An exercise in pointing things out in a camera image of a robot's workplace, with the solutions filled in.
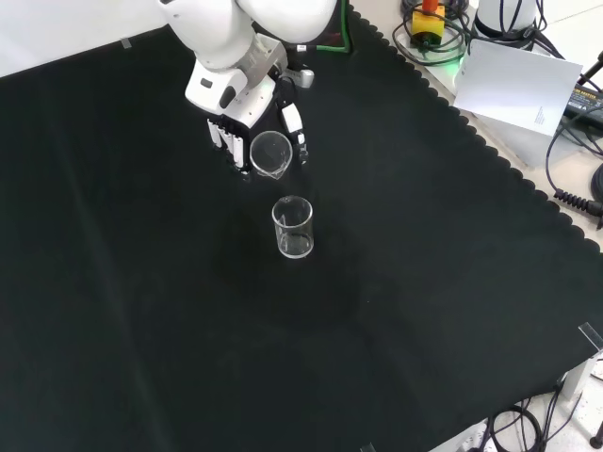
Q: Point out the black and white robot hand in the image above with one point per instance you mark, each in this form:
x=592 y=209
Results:
x=212 y=92

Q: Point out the clear tape strip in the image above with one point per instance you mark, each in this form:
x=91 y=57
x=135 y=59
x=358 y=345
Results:
x=591 y=335
x=126 y=43

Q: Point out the black power adapter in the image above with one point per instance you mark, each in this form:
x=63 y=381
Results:
x=584 y=101

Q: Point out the white bench clamp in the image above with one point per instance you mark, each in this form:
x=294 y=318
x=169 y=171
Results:
x=578 y=379

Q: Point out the clear glass beaker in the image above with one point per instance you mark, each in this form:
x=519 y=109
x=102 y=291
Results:
x=270 y=151
x=293 y=230

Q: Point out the pale board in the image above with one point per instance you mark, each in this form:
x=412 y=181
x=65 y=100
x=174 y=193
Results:
x=513 y=85

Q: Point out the black bench cloth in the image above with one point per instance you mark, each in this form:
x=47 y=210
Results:
x=141 y=282

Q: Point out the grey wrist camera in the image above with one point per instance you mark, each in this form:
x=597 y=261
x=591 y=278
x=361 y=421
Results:
x=304 y=77

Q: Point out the white and black cylinder base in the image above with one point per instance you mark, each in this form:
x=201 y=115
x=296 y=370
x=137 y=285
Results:
x=501 y=16

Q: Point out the yellow stop button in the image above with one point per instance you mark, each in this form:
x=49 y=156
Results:
x=428 y=23

